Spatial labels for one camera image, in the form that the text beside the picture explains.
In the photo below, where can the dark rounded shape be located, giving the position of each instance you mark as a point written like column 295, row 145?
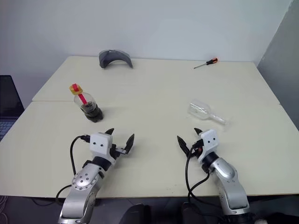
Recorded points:
column 137, row 213
column 198, row 213

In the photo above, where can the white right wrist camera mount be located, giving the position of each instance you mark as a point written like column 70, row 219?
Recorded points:
column 209, row 141

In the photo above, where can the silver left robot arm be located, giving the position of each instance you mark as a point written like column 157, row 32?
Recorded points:
column 80, row 186

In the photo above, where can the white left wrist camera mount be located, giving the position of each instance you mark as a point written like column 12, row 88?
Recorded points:
column 100, row 143

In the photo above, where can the clear plastic cup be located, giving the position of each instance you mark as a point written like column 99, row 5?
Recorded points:
column 198, row 109

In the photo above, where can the dark laptop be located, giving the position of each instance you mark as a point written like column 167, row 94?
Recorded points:
column 8, row 98

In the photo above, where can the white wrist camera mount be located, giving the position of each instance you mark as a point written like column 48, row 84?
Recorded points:
column 209, row 141
column 100, row 143

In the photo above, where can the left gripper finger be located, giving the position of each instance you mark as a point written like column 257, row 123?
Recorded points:
column 110, row 131
column 130, row 142

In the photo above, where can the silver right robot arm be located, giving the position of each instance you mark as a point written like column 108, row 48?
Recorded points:
column 230, row 182

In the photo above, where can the bottle with dark contents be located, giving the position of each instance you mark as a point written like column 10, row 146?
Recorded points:
column 90, row 109

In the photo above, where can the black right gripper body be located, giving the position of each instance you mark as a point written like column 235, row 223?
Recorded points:
column 197, row 146

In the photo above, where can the grey curved visor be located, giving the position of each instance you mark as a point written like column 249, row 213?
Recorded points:
column 105, row 58

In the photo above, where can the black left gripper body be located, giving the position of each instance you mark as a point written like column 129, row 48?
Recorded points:
column 115, row 151

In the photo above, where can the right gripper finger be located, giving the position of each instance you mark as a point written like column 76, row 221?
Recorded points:
column 198, row 131
column 182, row 145

